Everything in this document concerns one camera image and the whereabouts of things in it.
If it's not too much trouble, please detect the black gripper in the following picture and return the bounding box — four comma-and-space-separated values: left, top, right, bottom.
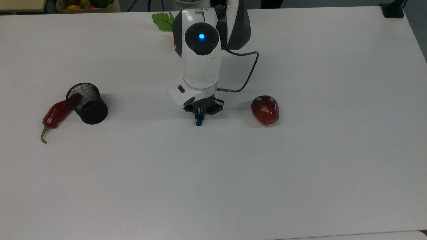
184, 97, 225, 118

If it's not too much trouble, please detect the dark red apple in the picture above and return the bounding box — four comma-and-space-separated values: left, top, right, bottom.
251, 95, 280, 126

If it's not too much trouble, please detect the orange carrot with green leaves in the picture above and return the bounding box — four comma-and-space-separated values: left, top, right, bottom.
152, 12, 176, 39

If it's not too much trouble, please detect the black mesh pen cup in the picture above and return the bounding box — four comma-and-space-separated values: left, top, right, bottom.
66, 83, 109, 125

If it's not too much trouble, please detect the cardboard crate of fruit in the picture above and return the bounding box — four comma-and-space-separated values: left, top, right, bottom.
56, 0, 121, 14

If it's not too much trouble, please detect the red chili pepper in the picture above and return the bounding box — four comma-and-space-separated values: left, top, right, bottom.
41, 93, 82, 144

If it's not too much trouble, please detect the light wooden table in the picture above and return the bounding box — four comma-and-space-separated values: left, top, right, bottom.
0, 0, 47, 13

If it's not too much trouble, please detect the black clamp stand base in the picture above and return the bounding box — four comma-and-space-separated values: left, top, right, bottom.
380, 0, 406, 19

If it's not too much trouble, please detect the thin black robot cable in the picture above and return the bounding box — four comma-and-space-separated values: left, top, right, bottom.
217, 50, 259, 93

